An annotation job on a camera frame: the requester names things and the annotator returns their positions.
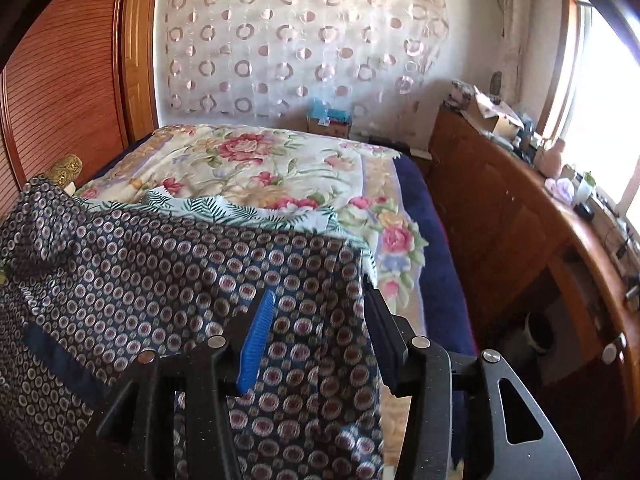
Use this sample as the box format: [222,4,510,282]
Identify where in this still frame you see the long wooden cabinet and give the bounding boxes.
[427,108,639,477]

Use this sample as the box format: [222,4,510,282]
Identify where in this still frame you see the white circle pattern curtain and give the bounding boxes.
[154,0,449,129]

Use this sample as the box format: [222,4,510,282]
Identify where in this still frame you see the pink bottle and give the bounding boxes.
[534,139,565,179]

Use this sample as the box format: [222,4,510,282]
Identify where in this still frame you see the window frame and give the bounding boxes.
[544,0,639,214]

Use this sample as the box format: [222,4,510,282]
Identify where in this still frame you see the gold patterned blanket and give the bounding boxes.
[44,154,84,188]

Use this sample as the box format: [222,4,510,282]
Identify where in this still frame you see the cardboard box blue contents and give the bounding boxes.
[306,99,352,139]

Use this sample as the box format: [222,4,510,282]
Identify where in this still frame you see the navy blue bed sheet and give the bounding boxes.
[391,154,478,466]

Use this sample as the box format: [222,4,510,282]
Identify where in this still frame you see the green leaf print cloth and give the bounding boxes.
[74,186,378,285]

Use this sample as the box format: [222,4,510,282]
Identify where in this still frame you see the floral quilt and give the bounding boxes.
[78,125,427,479]

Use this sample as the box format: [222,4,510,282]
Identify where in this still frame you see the waste bin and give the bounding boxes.
[523,312,555,354]

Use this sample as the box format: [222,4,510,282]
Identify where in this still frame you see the open cardboard box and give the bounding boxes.
[464,87,524,141]

